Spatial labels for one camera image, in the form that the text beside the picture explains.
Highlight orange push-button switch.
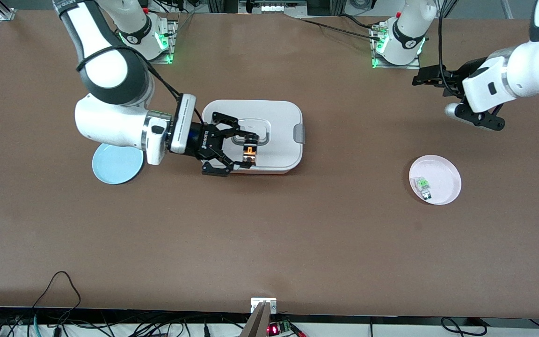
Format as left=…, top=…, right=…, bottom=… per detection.
left=242, top=134, right=259, bottom=166

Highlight white lidded lunch box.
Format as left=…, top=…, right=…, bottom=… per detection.
left=197, top=99, right=306, bottom=175

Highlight light blue round plate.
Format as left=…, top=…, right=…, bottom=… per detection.
left=92, top=143, right=144, bottom=185

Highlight pink round plate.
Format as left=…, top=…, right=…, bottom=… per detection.
left=408, top=154, right=462, bottom=205

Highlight red LED circuit board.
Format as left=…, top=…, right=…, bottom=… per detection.
left=268, top=319, right=294, bottom=337

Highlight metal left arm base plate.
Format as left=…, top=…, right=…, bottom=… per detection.
left=371, top=21, right=421, bottom=70

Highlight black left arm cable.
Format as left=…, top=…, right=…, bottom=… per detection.
left=437, top=0, right=463, bottom=97

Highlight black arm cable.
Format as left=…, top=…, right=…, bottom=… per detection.
left=437, top=0, right=463, bottom=97
left=76, top=44, right=205, bottom=125

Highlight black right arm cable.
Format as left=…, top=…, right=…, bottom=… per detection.
left=76, top=44, right=205, bottom=125

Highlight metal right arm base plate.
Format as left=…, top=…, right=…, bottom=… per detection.
left=143, top=19, right=175, bottom=64

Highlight black base power cable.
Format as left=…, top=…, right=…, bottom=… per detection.
left=295, top=16, right=383, bottom=40

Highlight green push-button switch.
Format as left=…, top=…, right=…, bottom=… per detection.
left=415, top=176, right=434, bottom=200

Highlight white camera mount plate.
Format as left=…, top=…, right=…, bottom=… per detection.
left=251, top=298, right=277, bottom=314

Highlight aluminium camera mount bar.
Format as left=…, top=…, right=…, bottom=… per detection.
left=240, top=302, right=273, bottom=337

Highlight looped black table cable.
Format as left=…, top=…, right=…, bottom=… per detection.
left=32, top=271, right=82, bottom=323

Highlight tangled black cable bundle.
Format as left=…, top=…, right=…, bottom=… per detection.
left=0, top=307, right=251, bottom=337

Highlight coiled black cable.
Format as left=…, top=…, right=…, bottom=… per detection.
left=440, top=317, right=488, bottom=336

